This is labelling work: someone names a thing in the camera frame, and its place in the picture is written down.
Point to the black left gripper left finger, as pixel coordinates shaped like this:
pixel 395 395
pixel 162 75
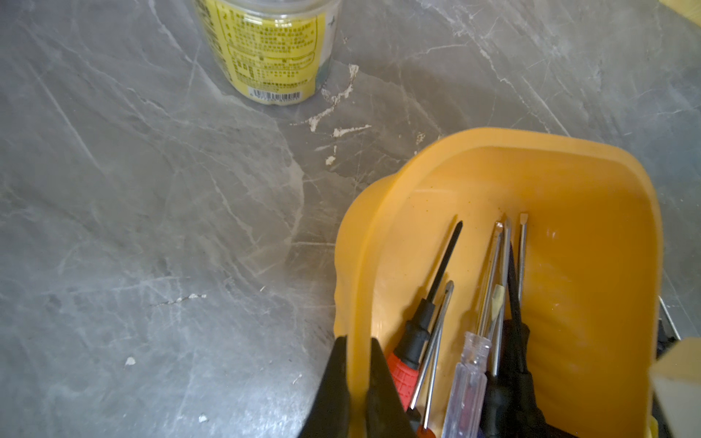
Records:
pixel 330 413

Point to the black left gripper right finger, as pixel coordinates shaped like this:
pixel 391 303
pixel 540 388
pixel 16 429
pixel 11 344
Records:
pixel 384 416

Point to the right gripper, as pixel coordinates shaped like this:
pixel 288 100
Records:
pixel 676 379

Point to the yellow storage box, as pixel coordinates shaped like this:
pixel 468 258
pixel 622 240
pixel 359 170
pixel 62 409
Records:
pixel 593 268

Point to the large black yellow-end screwdriver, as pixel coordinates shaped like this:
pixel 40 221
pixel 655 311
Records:
pixel 524 417

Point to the red grip black screwdriver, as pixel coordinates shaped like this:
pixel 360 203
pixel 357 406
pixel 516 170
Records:
pixel 404 361

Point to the sunflower seed jar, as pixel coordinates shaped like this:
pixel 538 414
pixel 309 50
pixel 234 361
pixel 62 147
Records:
pixel 272 52

